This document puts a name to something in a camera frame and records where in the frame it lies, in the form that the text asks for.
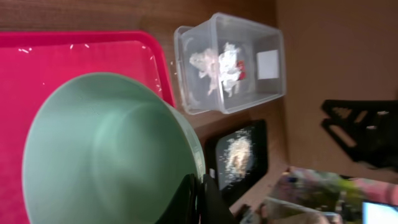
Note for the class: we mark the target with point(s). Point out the black tray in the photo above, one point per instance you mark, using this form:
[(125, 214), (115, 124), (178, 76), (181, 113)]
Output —
[(258, 163)]

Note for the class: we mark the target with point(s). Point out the black metal frame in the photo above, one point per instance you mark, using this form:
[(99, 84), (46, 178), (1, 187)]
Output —
[(365, 130)]

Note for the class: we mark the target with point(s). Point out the clear plastic bin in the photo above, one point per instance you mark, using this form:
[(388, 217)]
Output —
[(261, 49)]

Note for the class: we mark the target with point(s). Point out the red snack wrapper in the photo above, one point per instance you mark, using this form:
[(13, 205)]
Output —
[(241, 66)]

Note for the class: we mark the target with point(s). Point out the red plastic tray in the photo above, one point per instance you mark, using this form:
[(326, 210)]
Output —
[(34, 64)]

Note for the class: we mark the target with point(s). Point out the white tissue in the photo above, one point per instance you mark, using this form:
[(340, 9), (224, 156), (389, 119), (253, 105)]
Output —
[(229, 70)]

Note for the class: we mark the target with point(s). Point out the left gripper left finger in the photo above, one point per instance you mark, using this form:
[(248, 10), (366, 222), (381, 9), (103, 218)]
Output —
[(182, 207)]

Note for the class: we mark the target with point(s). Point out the food scraps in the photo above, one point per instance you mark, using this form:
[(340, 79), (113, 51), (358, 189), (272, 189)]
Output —
[(237, 155)]

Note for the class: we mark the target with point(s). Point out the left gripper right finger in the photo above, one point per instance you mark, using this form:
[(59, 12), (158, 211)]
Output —
[(213, 210)]

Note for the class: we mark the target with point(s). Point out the white napkin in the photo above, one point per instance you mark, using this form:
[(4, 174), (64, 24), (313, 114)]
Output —
[(206, 62)]

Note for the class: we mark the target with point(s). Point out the green bowl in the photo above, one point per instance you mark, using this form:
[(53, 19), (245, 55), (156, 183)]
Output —
[(104, 148)]

